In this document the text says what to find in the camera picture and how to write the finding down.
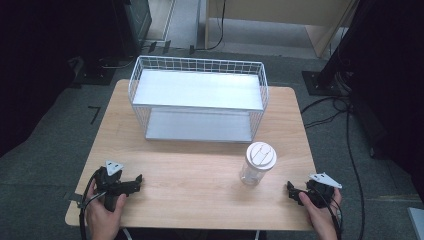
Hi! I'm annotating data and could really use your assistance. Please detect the black curtain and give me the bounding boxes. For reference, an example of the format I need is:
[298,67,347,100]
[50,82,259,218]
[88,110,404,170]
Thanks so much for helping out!
[0,0,128,158]
[316,0,424,194]

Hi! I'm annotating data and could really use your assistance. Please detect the person's right hand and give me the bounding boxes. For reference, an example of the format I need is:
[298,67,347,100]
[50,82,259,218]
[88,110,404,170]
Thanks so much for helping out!
[298,187,343,232]

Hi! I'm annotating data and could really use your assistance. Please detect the black hanging cable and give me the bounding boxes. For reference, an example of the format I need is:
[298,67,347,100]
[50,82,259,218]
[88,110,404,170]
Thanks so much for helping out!
[189,0,227,55]

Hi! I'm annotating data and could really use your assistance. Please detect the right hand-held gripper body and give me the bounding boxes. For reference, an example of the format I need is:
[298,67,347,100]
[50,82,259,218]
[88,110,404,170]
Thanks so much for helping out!
[303,171,343,210]

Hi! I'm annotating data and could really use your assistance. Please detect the black floor base plate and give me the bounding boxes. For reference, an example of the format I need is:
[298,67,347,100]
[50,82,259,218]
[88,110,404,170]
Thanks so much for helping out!
[68,55,134,86]

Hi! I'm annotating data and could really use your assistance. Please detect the hand-held gripper black cable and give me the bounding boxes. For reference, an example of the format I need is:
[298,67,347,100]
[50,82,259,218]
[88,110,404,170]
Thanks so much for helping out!
[78,167,107,240]
[308,186,345,240]

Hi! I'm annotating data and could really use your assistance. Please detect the pale grey box corner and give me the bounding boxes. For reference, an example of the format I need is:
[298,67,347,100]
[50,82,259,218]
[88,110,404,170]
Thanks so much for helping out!
[407,206,424,240]

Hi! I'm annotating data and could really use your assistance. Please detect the right hand-held gripper black cable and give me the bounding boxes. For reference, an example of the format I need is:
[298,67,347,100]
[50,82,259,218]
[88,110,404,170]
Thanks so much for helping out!
[308,186,345,240]

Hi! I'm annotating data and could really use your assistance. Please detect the white wire two-tier shelf rack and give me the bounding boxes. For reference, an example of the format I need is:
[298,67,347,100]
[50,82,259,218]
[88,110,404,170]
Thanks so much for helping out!
[127,55,270,144]

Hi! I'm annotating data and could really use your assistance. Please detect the clear plastic jar white lid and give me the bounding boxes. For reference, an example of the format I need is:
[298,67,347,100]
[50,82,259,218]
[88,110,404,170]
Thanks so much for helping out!
[239,141,278,187]

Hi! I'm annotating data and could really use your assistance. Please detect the person's left hand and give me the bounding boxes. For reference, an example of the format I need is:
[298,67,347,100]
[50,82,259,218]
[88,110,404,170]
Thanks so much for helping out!
[85,191,128,236]

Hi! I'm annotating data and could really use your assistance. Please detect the black stand base plate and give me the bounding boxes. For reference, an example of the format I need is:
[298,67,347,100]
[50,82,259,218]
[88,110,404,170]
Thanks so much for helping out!
[301,69,353,98]

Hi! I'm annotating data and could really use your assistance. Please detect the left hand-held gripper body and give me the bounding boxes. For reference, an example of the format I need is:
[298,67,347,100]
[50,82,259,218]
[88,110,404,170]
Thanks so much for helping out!
[94,159,136,213]

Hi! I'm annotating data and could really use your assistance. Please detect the black cabinet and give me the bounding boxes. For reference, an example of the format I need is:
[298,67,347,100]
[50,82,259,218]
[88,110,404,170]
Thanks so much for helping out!
[112,0,153,58]

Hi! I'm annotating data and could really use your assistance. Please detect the black floor cables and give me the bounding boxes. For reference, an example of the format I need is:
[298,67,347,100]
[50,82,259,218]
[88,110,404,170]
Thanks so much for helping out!
[299,71,367,240]

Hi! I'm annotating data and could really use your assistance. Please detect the light wooden desk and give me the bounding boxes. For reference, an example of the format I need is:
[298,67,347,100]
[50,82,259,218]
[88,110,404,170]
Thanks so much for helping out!
[203,0,361,58]

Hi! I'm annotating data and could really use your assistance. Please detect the left hand-held gripper black cable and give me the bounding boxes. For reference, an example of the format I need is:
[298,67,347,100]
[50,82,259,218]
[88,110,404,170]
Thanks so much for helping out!
[78,167,107,240]

